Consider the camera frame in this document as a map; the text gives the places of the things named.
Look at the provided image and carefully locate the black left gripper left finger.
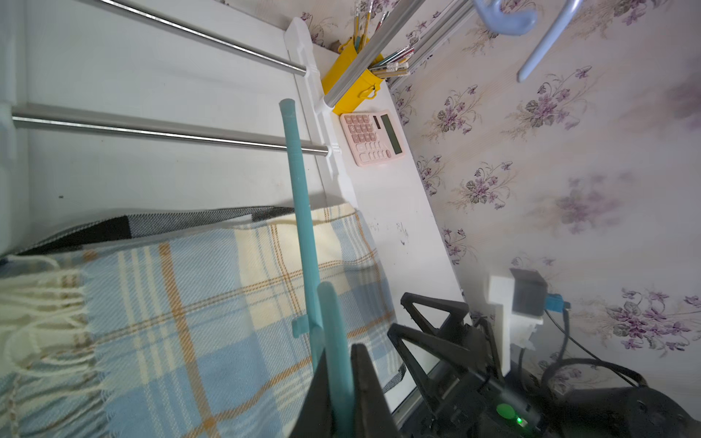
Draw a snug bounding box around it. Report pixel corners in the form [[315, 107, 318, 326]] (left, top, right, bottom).
[[290, 353, 334, 438]]

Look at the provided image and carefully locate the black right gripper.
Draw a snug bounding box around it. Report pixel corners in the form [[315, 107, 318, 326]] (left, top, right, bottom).
[[388, 293, 548, 437]]

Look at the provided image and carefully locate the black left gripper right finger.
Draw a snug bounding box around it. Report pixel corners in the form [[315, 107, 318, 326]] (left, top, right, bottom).
[[350, 344, 400, 438]]

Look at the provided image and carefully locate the teal plastic clothes hanger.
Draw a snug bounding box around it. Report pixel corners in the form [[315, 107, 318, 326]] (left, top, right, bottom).
[[279, 99, 355, 437]]

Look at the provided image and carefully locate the blue cream plaid scarf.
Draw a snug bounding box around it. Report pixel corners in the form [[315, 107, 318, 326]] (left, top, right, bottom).
[[0, 203, 406, 438]]

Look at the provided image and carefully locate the light blue plastic clothes hanger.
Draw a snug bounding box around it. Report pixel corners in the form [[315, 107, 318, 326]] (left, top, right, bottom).
[[473, 0, 583, 83]]

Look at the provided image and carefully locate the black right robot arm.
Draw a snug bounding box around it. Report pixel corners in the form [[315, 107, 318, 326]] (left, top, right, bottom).
[[388, 293, 700, 437]]

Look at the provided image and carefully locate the black grey checkered scarf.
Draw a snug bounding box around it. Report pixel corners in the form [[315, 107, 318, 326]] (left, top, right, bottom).
[[14, 206, 294, 256]]

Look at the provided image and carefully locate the pink calculator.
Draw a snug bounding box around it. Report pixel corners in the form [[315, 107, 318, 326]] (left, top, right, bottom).
[[340, 111, 409, 167]]

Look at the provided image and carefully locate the yellow pen holder cup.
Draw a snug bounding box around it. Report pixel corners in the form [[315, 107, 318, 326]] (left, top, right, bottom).
[[320, 36, 384, 116]]

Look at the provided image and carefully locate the white and steel clothes rack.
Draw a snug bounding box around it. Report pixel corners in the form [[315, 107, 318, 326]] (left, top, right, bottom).
[[0, 0, 428, 258]]

